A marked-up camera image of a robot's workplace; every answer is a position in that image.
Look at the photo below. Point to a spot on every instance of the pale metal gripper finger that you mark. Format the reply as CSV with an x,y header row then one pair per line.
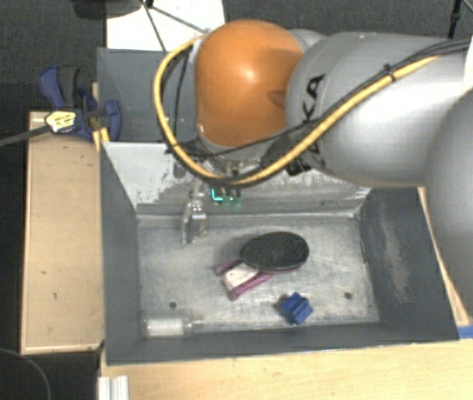
x,y
200,223
186,227

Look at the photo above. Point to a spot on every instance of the purple and white clip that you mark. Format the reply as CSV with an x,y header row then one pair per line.
x,y
240,279

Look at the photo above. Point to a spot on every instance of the black oval brush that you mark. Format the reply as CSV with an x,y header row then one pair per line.
x,y
274,250

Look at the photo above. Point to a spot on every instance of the pale wood board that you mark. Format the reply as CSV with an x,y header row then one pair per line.
x,y
61,244

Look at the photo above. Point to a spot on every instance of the blue block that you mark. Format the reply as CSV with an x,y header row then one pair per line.
x,y
295,308

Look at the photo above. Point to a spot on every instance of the grey metal bin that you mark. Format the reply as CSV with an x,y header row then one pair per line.
x,y
328,273

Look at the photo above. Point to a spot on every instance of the black cylinder on white bracket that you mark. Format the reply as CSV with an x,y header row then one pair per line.
x,y
297,168

